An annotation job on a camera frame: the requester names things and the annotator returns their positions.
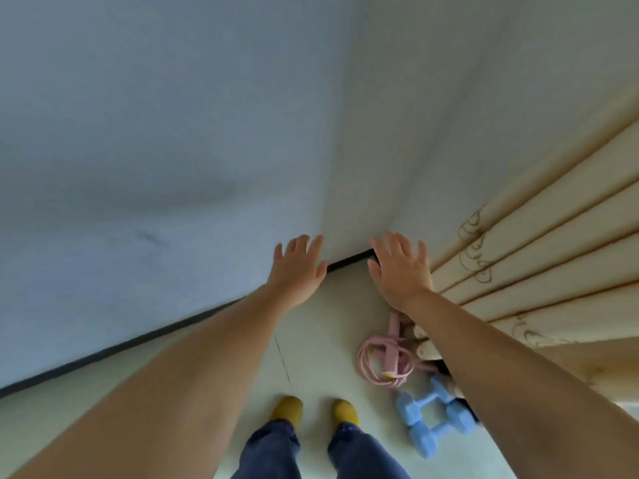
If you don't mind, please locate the light blue dumbbell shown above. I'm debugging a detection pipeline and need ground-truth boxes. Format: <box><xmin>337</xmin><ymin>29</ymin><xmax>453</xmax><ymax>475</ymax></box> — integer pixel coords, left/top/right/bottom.
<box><xmin>396</xmin><ymin>377</ymin><xmax>456</xmax><ymax>427</ymax></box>
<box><xmin>409</xmin><ymin>400</ymin><xmax>476</xmax><ymax>459</ymax></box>

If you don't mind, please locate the person's left forearm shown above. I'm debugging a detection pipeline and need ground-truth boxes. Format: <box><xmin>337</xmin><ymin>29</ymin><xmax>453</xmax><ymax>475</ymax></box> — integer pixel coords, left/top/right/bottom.
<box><xmin>9</xmin><ymin>283</ymin><xmax>293</xmax><ymax>479</ymax></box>

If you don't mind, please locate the beige patterned curtain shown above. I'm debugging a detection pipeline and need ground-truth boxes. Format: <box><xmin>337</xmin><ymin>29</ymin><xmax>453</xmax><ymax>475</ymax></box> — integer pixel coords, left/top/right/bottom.
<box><xmin>413</xmin><ymin>84</ymin><xmax>639</xmax><ymax>410</ymax></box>

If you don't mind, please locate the person's yellow shoe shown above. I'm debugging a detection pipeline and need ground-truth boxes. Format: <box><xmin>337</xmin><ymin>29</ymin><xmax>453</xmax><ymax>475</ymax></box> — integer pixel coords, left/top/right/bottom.
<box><xmin>332</xmin><ymin>399</ymin><xmax>360</xmax><ymax>429</ymax></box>
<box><xmin>270</xmin><ymin>396</ymin><xmax>304</xmax><ymax>428</ymax></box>

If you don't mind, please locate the black baseboard strip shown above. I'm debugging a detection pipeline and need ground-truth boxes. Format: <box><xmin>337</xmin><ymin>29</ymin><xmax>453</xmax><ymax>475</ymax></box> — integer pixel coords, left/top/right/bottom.
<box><xmin>0</xmin><ymin>248</ymin><xmax>378</xmax><ymax>400</ymax></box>

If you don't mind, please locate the person's left yellow shoe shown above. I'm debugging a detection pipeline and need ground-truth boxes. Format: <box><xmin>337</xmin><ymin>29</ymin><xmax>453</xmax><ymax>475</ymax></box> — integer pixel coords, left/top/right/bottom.
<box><xmin>270</xmin><ymin>396</ymin><xmax>304</xmax><ymax>428</ymax></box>

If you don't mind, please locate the pink jump rope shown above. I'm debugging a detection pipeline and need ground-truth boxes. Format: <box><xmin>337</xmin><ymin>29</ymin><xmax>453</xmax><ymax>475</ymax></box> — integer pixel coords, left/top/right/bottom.
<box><xmin>357</xmin><ymin>310</ymin><xmax>441</xmax><ymax>393</ymax></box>

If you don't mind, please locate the person's jeans leg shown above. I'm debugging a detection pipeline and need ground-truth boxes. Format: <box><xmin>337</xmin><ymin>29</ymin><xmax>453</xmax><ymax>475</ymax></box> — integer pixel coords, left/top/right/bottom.
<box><xmin>231</xmin><ymin>419</ymin><xmax>302</xmax><ymax>479</ymax></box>
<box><xmin>327</xmin><ymin>421</ymin><xmax>411</xmax><ymax>479</ymax></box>

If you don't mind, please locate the person's right forearm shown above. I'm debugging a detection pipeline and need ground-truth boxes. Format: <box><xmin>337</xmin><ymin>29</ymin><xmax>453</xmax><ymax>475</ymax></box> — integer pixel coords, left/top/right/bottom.
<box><xmin>399</xmin><ymin>288</ymin><xmax>639</xmax><ymax>479</ymax></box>

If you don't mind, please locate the person's right jeans leg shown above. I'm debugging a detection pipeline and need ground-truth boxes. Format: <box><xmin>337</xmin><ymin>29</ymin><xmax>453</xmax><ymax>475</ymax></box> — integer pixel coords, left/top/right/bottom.
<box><xmin>327</xmin><ymin>421</ymin><xmax>411</xmax><ymax>479</ymax></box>

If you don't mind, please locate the person's right hand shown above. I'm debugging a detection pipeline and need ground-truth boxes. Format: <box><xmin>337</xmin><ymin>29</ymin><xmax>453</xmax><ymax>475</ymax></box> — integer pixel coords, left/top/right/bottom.
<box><xmin>367</xmin><ymin>232</ymin><xmax>434</xmax><ymax>314</ymax></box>

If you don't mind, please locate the person's left hand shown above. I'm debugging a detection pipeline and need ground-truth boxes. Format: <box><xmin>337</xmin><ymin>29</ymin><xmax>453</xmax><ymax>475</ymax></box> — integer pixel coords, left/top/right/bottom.
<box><xmin>266</xmin><ymin>235</ymin><xmax>328</xmax><ymax>311</ymax></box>

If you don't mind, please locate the person's right yellow shoe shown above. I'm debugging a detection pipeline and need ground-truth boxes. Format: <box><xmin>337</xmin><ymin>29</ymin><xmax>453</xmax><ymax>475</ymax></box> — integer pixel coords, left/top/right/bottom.
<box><xmin>332</xmin><ymin>399</ymin><xmax>360</xmax><ymax>429</ymax></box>

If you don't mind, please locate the person's left jeans leg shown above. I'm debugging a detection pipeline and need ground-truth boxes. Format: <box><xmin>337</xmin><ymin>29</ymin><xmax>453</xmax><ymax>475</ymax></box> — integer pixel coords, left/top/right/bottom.
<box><xmin>231</xmin><ymin>419</ymin><xmax>302</xmax><ymax>479</ymax></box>

